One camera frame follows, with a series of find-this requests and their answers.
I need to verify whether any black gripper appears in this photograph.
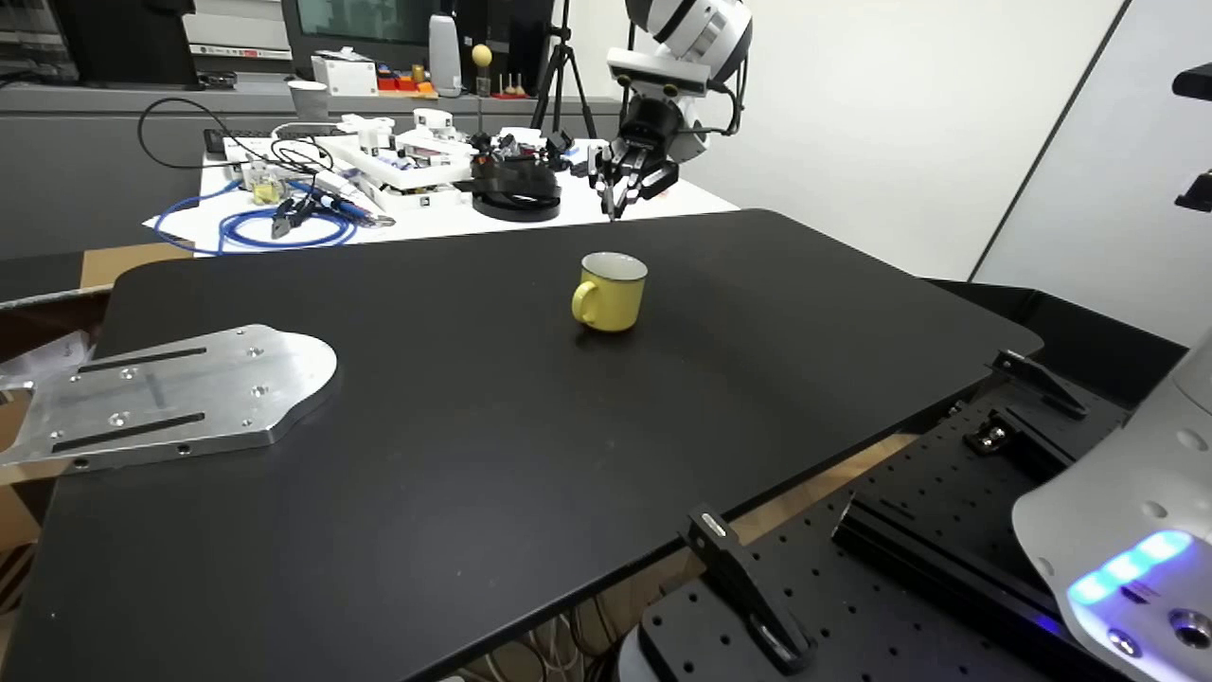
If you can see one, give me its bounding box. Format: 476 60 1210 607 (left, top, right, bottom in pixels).
592 94 712 230

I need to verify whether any yellow enamel mug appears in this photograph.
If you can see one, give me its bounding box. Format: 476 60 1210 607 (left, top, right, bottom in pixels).
569 252 651 337

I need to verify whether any black slim tripod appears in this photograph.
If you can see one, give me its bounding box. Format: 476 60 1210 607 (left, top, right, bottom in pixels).
535 0 598 137

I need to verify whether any white bottle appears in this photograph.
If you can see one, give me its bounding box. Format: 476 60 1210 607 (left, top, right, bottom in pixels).
423 11 467 99

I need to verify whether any white plastic device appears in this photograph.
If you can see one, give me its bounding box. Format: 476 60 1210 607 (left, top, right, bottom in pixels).
314 131 439 194

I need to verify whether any small white box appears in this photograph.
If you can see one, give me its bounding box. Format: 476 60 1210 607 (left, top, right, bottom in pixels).
306 46 383 99

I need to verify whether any black Dell monitor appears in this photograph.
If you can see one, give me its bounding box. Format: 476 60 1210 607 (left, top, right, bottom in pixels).
275 0 439 71

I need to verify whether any black table clamp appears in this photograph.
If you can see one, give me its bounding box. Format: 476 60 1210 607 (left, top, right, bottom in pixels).
987 344 1091 422
682 507 812 674

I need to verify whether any black bolt knob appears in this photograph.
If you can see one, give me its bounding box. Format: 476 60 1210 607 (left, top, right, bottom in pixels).
961 415 1020 462

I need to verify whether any black perforated optical breadboard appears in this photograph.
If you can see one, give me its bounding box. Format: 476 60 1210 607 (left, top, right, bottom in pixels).
619 377 1140 682

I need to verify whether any grey low partition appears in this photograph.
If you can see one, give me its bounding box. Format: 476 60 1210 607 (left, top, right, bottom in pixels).
0 78 306 261

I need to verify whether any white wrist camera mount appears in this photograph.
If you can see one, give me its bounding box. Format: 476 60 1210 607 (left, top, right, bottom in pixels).
607 46 697 90

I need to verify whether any coiled thick black cable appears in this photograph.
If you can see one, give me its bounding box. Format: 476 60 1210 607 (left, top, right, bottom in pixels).
471 141 566 225

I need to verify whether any coiled blue cable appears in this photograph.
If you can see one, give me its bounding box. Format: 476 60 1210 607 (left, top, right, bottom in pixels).
141 175 365 257

